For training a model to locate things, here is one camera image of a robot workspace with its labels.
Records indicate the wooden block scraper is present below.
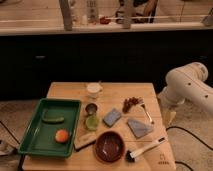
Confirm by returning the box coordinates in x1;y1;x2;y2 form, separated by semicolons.
74;132;96;151

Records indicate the white paper cup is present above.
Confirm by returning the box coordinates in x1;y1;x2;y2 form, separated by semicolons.
86;83;102;98

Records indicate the green cucumber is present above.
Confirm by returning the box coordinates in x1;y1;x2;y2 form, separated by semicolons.
42;117;65;124

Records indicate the brown grape bunch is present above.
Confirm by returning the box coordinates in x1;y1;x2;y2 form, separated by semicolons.
122;97;143;113

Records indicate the small metal cup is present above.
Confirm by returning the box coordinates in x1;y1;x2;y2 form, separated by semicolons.
85;103;98;115

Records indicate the grey towel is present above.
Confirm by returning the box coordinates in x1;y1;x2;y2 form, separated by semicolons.
127;119;154;138

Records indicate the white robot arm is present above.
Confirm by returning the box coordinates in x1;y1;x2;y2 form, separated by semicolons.
157;62;213;127

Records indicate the small green cup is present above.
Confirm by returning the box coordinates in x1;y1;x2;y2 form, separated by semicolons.
85;115;99;131

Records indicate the green plastic tray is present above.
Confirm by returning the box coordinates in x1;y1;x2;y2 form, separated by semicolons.
18;98;81;158

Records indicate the dark red bowl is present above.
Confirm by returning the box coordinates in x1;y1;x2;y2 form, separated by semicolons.
94;131;125;163

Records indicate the orange fruit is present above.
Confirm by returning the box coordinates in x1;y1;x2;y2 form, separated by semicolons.
55;129;69;143

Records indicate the blue sponge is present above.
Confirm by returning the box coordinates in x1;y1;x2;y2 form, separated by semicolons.
103;108;121;127

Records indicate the black floor cable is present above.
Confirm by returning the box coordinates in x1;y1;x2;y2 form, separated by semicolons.
165;125;213;171

